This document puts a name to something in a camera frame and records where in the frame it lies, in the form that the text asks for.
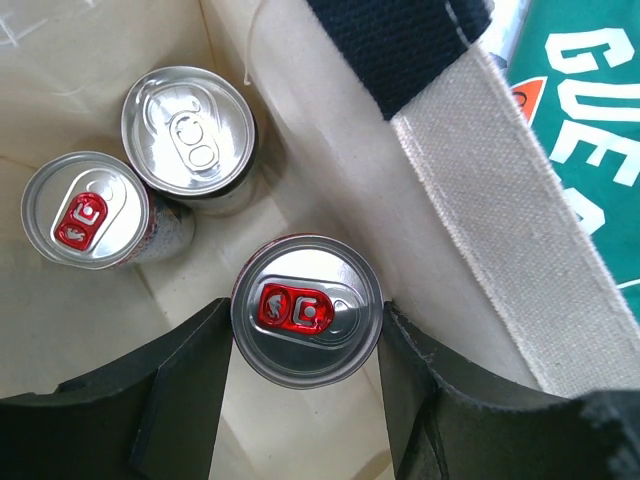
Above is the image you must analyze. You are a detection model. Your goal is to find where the green jersey shirt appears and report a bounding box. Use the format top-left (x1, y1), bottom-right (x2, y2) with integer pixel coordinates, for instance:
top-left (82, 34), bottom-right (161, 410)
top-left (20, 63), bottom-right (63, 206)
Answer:
top-left (507, 1), bottom-right (639, 314)

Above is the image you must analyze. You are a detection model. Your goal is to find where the beige canvas bag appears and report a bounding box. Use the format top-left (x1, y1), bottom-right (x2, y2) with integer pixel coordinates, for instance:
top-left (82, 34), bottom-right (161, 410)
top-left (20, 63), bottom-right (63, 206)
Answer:
top-left (1, 1), bottom-right (639, 479)

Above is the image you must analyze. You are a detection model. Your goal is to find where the silver can red tab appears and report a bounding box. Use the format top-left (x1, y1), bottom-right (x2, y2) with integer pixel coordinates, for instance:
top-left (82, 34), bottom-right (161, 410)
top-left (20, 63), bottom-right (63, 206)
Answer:
top-left (21, 151), bottom-right (196, 270)

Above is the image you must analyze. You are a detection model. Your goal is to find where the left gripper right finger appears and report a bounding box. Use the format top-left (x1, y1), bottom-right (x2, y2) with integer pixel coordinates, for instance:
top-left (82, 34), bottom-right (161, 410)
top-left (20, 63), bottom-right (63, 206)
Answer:
top-left (378, 302), bottom-right (639, 479)

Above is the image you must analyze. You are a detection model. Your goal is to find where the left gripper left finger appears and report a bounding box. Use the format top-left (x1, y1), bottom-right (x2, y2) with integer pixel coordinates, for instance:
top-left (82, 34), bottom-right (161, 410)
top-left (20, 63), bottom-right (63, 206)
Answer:
top-left (1, 298), bottom-right (232, 479)

